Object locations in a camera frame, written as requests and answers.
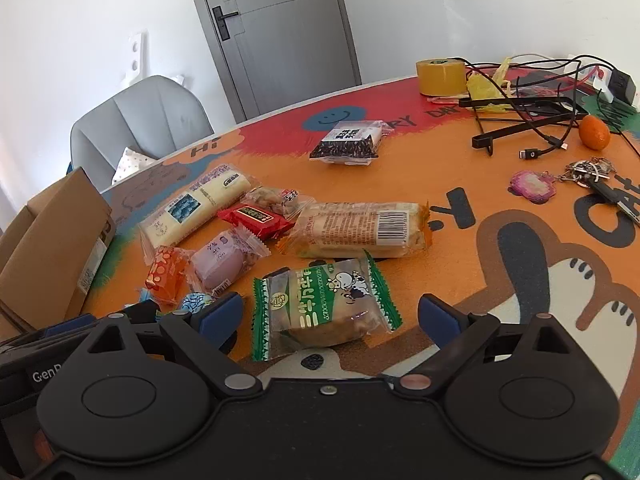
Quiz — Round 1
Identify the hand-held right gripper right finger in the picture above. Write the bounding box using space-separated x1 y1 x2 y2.
392 294 576 398

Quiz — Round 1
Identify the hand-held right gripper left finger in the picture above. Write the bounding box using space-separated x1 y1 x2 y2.
75 291 263 397

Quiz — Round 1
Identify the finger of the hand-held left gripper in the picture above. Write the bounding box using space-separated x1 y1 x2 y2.
42 313 98 336
122 302 163 326

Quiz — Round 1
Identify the blue candy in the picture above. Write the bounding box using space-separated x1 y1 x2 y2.
177 290 217 314

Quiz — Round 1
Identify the orange flowered snack packet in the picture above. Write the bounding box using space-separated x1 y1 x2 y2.
142 246 196 308

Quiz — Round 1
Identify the purple round snack packet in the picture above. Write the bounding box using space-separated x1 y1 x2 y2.
186 227 271 296

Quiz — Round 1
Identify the cardboard box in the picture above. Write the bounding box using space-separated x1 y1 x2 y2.
0 166 117 333

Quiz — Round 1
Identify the green white bread packet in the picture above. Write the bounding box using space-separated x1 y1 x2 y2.
251 250 403 362

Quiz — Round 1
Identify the long white snack packet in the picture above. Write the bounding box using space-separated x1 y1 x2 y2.
138 164 256 250

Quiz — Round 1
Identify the long clear bread packet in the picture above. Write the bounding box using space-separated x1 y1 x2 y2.
277 201 433 261

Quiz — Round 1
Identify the red snack packet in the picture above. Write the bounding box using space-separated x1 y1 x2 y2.
217 203 296 242

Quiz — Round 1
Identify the clear peanut snack packet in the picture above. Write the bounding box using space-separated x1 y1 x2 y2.
247 186 313 221

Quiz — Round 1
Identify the dotted white pillow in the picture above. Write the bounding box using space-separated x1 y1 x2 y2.
111 146 157 186

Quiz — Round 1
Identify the black folding stand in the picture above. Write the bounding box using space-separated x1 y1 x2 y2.
459 94 592 157

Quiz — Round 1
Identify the black rice cake packet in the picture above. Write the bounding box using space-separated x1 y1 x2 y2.
309 121 388 166

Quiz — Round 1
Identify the grey chair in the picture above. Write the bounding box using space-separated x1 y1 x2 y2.
70 75 216 188

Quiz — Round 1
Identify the bunch of keys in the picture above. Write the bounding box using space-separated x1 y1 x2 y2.
557 157 640 226

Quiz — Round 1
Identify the yellow plastic bag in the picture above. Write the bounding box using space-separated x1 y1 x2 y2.
466 57 516 113

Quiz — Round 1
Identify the black phone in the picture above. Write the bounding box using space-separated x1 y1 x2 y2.
515 99 591 117

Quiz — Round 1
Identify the yellow tape roll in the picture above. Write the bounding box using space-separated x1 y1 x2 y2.
416 58 468 97

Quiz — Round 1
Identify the orange mandarin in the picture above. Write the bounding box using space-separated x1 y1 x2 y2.
578 115 612 151

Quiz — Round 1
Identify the white power strip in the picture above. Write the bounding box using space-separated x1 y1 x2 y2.
565 55 640 111

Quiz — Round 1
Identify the grey door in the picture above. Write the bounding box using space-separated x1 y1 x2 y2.
182 0 362 123

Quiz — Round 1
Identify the black charger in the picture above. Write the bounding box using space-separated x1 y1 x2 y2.
609 69 637 103

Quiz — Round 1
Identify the pink keychain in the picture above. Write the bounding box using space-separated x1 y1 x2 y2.
510 170 557 205

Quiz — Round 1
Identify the black usb cable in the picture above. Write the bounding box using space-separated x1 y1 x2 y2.
517 100 576 162

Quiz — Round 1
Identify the black power cable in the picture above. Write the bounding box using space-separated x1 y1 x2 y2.
462 56 623 86

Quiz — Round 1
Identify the white wall bracket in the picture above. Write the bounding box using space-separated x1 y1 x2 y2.
122 32 149 86

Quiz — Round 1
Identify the black door handle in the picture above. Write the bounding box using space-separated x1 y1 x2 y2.
211 5 240 41

